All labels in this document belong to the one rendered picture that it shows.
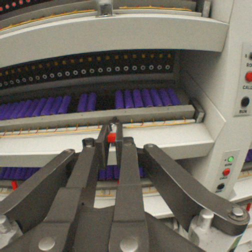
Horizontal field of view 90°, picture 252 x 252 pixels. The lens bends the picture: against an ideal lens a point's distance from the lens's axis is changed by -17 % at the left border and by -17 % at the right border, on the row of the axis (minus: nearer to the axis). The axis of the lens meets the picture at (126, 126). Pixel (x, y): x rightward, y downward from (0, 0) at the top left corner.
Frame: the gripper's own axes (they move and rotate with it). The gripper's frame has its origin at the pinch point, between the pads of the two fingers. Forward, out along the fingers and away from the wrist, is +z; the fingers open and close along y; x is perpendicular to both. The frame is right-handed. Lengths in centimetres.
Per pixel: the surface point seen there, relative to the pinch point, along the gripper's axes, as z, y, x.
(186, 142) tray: 6.8, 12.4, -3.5
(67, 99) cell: 17.1, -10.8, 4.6
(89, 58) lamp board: 18.7, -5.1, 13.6
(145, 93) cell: 16.9, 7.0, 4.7
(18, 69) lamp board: 18.8, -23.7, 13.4
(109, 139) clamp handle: 0.4, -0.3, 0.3
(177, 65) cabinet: 24.1, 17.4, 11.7
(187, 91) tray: 18.9, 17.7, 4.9
